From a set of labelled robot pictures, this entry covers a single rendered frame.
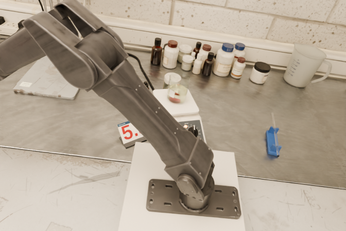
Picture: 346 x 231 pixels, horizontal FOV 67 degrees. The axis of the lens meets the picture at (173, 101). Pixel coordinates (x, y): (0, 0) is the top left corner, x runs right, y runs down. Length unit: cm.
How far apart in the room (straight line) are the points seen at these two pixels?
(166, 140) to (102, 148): 35
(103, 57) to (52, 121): 48
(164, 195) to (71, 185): 24
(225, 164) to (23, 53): 49
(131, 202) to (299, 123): 68
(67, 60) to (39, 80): 61
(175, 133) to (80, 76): 18
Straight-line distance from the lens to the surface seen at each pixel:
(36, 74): 105
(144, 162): 64
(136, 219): 58
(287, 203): 78
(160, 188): 60
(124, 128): 77
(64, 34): 41
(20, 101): 95
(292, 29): 131
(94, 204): 67
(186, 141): 47
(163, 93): 82
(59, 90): 95
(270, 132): 92
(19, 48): 51
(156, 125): 43
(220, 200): 61
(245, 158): 82
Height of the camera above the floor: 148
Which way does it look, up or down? 39 degrees down
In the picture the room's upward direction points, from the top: 10 degrees clockwise
